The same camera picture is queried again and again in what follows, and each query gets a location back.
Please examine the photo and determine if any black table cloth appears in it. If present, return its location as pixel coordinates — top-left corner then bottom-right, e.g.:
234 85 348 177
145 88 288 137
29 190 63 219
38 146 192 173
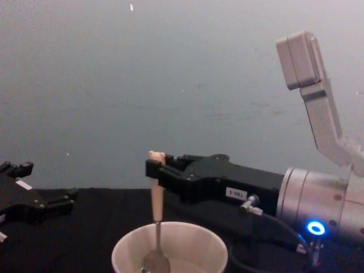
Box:
0 187 364 273

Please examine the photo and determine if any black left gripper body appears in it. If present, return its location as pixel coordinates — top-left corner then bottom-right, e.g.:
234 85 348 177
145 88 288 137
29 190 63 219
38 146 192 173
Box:
0 175 48 226

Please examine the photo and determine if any steel spoon with cream handle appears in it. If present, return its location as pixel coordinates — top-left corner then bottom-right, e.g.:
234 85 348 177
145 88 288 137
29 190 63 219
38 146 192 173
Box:
143 150 171 273

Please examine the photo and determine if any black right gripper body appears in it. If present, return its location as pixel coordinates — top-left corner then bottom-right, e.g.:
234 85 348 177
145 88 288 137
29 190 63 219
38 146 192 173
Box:
181 154 286 220

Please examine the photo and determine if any thin dark gripper cable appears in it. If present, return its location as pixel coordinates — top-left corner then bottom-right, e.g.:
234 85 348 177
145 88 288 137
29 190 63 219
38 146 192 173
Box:
227 195 324 273

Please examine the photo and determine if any white paper cup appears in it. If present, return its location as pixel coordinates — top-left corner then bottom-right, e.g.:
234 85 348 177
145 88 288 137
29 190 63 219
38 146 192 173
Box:
111 221 229 273

